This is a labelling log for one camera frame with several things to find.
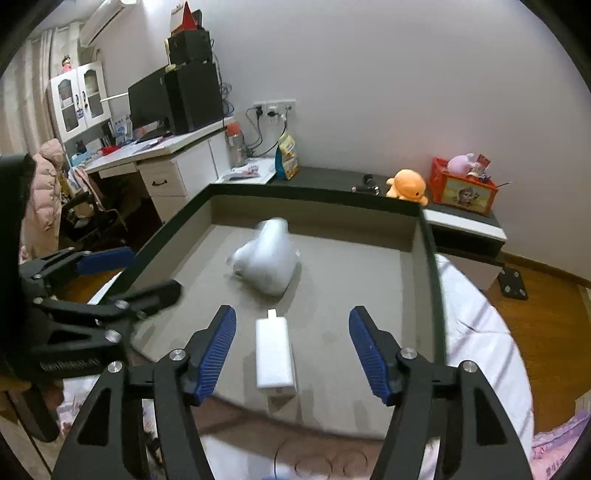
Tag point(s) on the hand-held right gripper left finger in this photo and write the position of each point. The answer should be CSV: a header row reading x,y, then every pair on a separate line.
x,y
217,350

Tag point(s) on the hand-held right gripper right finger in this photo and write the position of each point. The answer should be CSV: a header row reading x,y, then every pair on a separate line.
x,y
369,350

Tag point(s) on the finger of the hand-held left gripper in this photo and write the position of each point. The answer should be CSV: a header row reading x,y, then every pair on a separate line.
x,y
157,295
104,261

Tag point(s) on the white charger block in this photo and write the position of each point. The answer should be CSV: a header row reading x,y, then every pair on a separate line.
x,y
274,355

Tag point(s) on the pink black-rimmed storage box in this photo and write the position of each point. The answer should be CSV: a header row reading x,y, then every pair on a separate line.
x,y
351,277

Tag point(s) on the white handheld device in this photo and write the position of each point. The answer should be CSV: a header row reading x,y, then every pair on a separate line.
x,y
270,263

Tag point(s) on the black desk chair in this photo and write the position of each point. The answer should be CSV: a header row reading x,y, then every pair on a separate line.
x,y
92,217

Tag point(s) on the pink down jacket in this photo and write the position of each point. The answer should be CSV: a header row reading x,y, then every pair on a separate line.
x,y
44,198

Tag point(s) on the white desk with drawers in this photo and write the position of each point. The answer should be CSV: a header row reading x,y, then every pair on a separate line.
x,y
171,175

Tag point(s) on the blue and white carton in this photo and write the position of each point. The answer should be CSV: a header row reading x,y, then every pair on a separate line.
x,y
121,128

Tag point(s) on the white side table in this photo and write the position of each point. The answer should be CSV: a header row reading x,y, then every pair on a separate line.
x,y
258,177

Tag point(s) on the black bathroom scale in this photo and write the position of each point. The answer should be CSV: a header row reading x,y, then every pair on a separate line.
x,y
514,284

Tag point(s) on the white glass-door cabinet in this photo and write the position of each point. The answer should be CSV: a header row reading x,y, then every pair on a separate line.
x,y
78,101

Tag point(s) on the small black earphones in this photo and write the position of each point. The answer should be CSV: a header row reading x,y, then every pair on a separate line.
x,y
367,187

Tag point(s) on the black computer monitor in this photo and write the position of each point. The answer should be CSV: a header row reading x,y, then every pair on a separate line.
x,y
147,99

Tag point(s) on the orange octopus plush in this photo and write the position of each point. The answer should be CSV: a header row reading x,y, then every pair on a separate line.
x,y
408,187

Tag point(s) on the red-capped water bottle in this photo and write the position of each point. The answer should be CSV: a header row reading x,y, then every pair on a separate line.
x,y
235,145

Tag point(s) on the red storage crate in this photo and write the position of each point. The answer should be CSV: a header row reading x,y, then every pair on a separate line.
x,y
461,196

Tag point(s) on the beige curtain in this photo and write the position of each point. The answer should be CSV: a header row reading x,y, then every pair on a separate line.
x,y
25,92

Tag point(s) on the black computer tower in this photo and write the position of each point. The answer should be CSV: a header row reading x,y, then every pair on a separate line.
x,y
194,97

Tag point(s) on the yellow and blue snack bag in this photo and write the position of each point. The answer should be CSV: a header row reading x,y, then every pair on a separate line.
x,y
287,159

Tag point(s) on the small doll figurine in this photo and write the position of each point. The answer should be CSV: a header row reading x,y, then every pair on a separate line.
x,y
67,64

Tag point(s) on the pink plush toy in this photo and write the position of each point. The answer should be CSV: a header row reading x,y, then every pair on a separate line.
x,y
459,164

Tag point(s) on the pink printed blanket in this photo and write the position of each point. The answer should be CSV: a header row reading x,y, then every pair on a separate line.
x,y
558,447

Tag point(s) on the black speaker box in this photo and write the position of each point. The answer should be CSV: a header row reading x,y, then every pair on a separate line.
x,y
189,46

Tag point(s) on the white air conditioner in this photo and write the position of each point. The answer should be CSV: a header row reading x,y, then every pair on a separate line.
x,y
108,18

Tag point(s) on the red desk calendar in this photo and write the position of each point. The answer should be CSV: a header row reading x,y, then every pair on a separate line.
x,y
187,18

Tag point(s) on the white wall outlet strip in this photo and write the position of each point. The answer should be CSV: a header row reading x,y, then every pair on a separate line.
x,y
274,106

